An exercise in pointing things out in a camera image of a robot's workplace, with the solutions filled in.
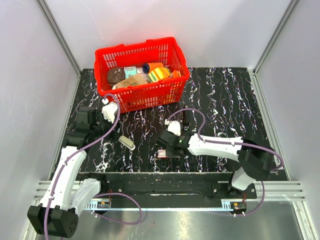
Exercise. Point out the yellow green sponge pack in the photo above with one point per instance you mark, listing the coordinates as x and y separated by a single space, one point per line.
159 73

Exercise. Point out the red white staple box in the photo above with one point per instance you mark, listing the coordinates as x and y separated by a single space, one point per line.
165 154

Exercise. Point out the teal white small box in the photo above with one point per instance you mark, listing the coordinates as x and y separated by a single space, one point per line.
130 71

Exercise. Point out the aluminium frame rail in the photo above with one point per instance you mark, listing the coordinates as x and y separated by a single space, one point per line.
195 201

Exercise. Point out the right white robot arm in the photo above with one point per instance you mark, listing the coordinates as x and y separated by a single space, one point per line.
255 161

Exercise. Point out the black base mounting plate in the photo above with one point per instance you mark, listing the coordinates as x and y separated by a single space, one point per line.
163 183

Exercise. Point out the black stapler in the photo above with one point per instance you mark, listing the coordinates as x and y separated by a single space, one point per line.
186 120

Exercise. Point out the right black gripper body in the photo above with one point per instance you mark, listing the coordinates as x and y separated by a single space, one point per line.
170 152

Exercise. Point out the orange tube blue cap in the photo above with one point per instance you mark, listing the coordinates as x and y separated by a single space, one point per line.
148 67

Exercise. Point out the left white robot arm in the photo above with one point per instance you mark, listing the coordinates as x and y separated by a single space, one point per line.
57 213

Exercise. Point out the beige and white stapler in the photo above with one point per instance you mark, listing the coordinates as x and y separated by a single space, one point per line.
127 142

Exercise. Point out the brown cardboard box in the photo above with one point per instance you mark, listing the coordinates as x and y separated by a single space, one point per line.
132 81

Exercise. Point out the red plastic shopping basket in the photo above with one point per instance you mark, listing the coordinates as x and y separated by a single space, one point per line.
166 91

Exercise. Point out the orange snack packet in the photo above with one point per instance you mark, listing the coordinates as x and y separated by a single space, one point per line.
174 74

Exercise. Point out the brown round bun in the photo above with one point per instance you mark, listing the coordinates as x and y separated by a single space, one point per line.
115 75

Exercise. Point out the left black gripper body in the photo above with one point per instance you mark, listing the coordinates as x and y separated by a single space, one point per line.
113 135

